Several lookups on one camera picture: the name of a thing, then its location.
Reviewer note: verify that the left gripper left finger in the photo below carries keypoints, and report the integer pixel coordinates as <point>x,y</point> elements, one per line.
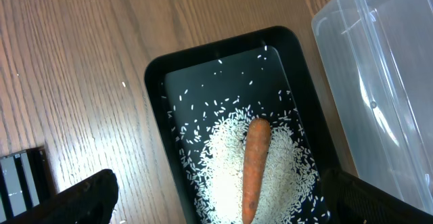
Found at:
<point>90,201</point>

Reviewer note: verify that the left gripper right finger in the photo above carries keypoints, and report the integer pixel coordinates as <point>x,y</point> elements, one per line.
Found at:
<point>351,200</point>

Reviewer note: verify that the black waste tray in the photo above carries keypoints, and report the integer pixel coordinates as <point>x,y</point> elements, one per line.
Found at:
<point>263,71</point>

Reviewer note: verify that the pile of white rice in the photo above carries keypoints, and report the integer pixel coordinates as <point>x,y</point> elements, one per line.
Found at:
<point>290,191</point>

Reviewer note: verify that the orange carrot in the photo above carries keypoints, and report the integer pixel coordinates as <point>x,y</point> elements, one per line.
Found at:
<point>255,156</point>

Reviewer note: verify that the clear plastic bin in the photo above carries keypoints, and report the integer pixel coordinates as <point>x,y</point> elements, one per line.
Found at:
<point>377,56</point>

